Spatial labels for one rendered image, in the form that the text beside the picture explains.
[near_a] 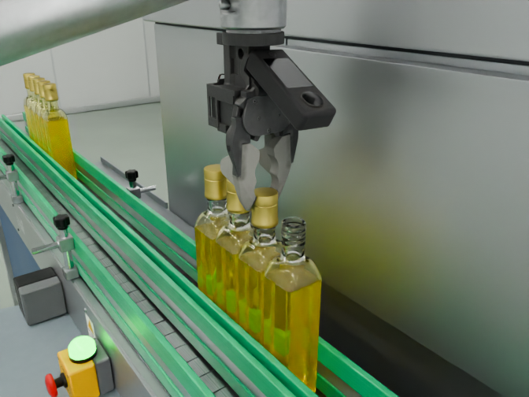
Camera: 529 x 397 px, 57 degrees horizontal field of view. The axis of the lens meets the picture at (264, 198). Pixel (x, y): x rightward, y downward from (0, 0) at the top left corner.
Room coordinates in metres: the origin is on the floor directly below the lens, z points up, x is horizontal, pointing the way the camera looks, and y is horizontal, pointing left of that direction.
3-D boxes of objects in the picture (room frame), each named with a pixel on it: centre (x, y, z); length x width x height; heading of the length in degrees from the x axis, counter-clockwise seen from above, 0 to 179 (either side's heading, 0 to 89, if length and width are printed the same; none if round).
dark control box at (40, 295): (0.89, 0.48, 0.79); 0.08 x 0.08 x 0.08; 37
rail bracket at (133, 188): (1.09, 0.29, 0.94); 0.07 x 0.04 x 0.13; 127
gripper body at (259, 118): (0.60, 0.02, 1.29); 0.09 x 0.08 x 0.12; 37
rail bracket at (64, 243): (0.81, 0.40, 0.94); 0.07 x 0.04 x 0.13; 127
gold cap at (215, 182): (0.66, 0.07, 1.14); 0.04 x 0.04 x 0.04
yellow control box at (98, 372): (0.66, 0.31, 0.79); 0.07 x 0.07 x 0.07; 37
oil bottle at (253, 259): (0.57, 0.00, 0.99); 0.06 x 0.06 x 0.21; 37
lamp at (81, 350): (0.66, 0.31, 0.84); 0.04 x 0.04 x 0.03
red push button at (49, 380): (0.64, 0.35, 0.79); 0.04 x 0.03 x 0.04; 37
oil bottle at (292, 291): (0.53, -0.04, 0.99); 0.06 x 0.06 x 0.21; 37
